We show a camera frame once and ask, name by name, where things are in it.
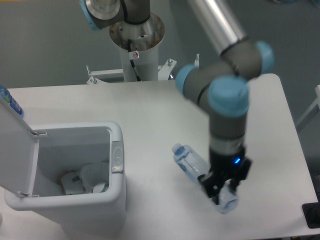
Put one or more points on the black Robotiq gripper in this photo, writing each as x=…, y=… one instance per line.
x=234, y=167

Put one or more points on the white trash can body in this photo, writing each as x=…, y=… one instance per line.
x=69, y=147

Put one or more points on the clear plastic water bottle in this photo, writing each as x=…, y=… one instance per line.
x=190, y=162

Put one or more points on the white trash can lid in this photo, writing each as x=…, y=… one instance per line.
x=19, y=153

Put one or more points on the white packaging trash in bin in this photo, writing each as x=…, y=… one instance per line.
x=72, y=183

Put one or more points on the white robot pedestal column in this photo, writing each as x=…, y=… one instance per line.
x=138, y=46

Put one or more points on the white pedestal base frame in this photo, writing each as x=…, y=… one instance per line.
x=164, y=73

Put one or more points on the blue labelled bottle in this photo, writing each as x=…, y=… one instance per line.
x=6, y=95

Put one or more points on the white frame at right edge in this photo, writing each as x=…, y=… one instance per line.
x=310, y=112

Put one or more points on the black clamp at table edge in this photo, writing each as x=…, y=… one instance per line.
x=311, y=213

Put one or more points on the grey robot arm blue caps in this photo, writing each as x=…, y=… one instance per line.
x=220, y=90

